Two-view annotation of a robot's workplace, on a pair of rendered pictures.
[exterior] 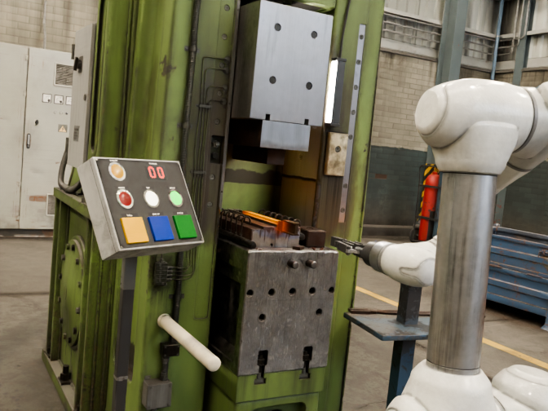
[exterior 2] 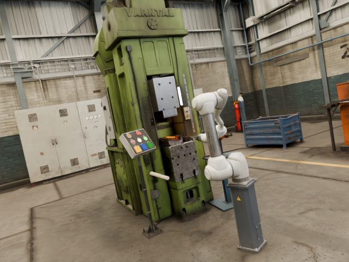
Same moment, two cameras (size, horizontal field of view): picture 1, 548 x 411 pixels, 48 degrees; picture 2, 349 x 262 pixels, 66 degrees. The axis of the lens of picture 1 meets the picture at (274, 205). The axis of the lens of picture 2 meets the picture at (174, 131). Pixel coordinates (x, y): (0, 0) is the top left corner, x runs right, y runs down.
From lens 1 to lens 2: 1.16 m
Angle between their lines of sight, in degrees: 2
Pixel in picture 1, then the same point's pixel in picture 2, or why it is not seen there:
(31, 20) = (73, 92)
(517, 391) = (231, 157)
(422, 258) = not seen: hidden behind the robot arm
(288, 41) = (163, 87)
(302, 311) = (189, 160)
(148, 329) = (148, 177)
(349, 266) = (200, 144)
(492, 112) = (206, 100)
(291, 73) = (166, 95)
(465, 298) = (213, 140)
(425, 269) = not seen: hidden behind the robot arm
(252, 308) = (174, 162)
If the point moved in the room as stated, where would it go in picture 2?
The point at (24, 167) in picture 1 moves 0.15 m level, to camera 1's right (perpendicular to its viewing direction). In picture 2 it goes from (86, 145) to (91, 144)
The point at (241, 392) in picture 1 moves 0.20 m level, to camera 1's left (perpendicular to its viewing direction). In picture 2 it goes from (178, 186) to (162, 190)
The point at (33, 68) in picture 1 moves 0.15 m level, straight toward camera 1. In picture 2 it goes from (79, 109) to (79, 108)
